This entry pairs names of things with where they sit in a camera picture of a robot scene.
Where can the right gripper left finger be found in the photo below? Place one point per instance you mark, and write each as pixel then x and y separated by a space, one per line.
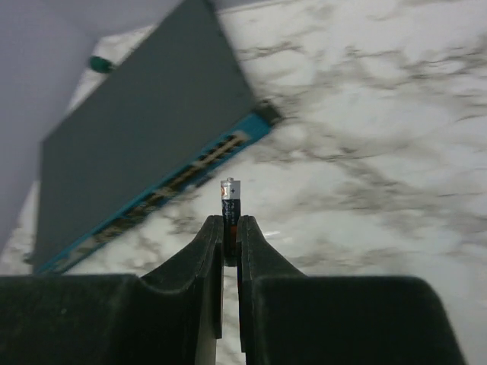
pixel 171 315

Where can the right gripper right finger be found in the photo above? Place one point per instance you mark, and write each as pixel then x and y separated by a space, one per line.
pixel 287 317

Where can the small grey battery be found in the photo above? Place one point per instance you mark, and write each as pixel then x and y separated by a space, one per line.
pixel 231 210

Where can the dark grey network switch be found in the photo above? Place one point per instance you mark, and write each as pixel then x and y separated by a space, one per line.
pixel 174 110

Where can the green handled screwdriver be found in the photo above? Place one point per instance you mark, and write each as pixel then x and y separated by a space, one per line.
pixel 100 65

